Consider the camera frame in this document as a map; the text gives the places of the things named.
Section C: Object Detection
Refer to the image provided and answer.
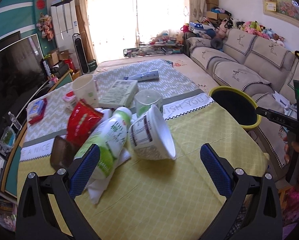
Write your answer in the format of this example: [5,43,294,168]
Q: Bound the red snack bag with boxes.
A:
[66,100,103,147]

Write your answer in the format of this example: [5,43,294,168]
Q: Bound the green white drink bottle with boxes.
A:
[75,107,132,179]

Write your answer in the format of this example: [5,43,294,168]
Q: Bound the white instant noodle bowl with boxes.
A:
[128,105,176,160]

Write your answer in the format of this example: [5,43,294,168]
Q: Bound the yellow rimmed trash bin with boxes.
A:
[209,86,261,131]

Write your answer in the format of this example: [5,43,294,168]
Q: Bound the beige sofa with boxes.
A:
[184,27,299,181]

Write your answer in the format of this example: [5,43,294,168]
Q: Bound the water bottle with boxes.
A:
[8,112,22,131]

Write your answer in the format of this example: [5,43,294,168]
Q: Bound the red tray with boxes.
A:
[27,98,47,125]

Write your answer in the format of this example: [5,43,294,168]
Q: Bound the pile of plush toys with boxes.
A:
[235,21,285,47]

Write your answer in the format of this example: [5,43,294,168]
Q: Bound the blue tissue pack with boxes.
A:
[28,99,45,119]

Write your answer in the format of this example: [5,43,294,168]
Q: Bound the pink strawberry milk carton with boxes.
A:
[62,91,78,111]

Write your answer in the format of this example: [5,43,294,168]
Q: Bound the cream paper cup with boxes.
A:
[72,74,98,108]

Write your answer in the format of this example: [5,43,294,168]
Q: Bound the patterned tablecloth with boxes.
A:
[16,58,270,240]

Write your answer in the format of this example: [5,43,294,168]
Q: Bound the black television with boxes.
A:
[0,34,47,139]

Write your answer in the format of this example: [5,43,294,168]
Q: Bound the cardboard boxes stack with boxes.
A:
[206,0,232,21]

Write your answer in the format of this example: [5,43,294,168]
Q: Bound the green paper box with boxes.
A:
[99,80,139,109]

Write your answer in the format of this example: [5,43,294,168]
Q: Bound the pile of books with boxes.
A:
[123,31,183,58]

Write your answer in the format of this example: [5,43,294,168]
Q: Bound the red fire extinguisher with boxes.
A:
[63,58,77,73]

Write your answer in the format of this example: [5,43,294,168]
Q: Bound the black tower fan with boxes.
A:
[72,33,90,75]

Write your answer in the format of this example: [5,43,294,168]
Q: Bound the artificial flower bouquet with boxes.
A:
[36,12,54,41]

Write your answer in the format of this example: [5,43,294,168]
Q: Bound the sheer window curtains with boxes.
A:
[76,0,205,63]

